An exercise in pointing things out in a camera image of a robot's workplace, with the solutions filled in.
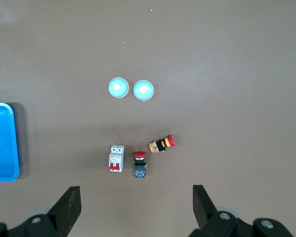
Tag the brown table mat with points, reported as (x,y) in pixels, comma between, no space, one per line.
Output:
(212,74)

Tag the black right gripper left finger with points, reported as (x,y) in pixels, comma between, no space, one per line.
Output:
(64,212)

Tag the red mushroom emergency stop button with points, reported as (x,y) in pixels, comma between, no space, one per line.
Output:
(139,164)

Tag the blue plastic tray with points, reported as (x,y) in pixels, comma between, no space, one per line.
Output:
(2,143)

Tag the blue desk bell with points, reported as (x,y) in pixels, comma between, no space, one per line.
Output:
(143,90)
(117,88)

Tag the white circuit breaker red switches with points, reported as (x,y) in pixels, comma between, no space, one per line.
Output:
(116,158)

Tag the red orange push button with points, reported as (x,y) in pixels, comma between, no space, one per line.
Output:
(161,144)

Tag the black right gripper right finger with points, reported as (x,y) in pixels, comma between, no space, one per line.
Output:
(207,214)

